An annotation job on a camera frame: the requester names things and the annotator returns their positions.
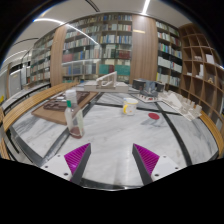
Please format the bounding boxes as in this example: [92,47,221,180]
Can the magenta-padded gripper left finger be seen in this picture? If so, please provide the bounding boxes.
[41,142,92,185]

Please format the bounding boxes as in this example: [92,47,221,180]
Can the ceiling light strips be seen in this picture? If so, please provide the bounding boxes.
[0,0,152,78]

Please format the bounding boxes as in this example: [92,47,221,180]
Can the curved wooden table rim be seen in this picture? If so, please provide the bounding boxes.
[0,82,224,160]

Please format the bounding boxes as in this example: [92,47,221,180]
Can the clear bottle with green label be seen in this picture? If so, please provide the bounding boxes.
[64,89,85,139]

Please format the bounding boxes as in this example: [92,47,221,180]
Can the flat round red coaster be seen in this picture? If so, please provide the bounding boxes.
[147,112,161,121]

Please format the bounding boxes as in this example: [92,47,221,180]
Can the large wall bookshelf with books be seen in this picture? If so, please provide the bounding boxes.
[24,13,184,93]

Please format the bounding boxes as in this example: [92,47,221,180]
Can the brown relief model on board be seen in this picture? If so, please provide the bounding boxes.
[31,90,98,126]

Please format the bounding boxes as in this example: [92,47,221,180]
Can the wooden cubby shelf unit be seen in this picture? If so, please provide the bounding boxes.
[178,23,224,116]

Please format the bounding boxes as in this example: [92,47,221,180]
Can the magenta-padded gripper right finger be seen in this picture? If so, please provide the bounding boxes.
[132,143,184,186]

